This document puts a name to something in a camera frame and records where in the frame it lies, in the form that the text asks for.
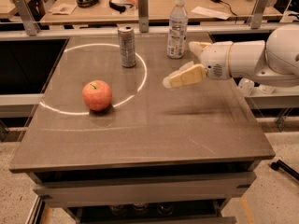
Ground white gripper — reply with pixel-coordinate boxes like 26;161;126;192
163;41;233;89

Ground silver redbull can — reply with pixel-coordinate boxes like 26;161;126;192
118;26;135;68

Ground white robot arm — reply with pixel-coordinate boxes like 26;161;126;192
163;23;299;89

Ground red apple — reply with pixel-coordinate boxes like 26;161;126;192
82;80;112;111

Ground clear plastic water bottle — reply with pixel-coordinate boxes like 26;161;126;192
167;0;188;59

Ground white paper sheet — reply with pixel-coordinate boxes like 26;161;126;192
192;7;230;21

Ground black sunglasses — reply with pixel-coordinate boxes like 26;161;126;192
109;0;134;14

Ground grey drawer front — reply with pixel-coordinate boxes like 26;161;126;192
34;172;256;207

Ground black chair base leg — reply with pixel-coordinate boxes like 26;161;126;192
270;160;299;181

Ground small paper card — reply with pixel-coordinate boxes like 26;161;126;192
50;4;77;15

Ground middle metal bracket post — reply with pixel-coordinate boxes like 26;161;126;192
138;0;149;33

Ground metal bracket post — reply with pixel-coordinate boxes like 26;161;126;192
248;0;268;29
12;0;40;36
138;0;149;33

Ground right metal bracket post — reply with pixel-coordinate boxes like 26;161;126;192
248;0;268;29

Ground left metal bracket post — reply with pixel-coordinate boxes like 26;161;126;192
12;0;40;36

